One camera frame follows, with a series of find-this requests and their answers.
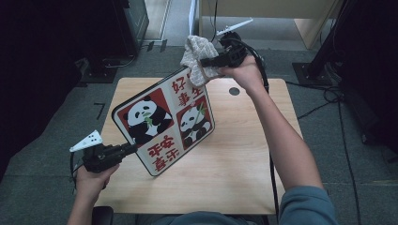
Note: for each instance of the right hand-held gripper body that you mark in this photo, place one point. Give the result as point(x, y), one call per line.
point(234, 51)

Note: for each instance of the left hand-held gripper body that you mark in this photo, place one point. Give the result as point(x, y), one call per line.
point(100, 157)

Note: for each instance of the grey patterned cloth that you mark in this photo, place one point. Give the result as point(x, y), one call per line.
point(197, 53)

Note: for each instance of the panda picture board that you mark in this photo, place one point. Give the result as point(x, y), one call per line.
point(162, 125)

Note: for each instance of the person's left hand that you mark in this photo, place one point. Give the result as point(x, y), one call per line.
point(92, 181)

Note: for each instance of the person's right hand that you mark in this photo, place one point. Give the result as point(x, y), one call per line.
point(248, 75)

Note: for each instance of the round black table grommet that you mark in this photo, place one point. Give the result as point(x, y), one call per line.
point(234, 91)

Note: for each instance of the black floor tape corner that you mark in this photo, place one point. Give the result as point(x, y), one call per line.
point(100, 111)

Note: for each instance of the light wooden desk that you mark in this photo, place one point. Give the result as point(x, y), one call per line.
point(281, 7)

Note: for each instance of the dark cabinet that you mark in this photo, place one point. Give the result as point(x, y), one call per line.
point(136, 15)

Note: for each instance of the person's blue-grey shirt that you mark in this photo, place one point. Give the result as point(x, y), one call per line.
point(306, 206)

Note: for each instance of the black stand base plate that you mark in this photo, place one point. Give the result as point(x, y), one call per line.
point(97, 75)
point(311, 76)

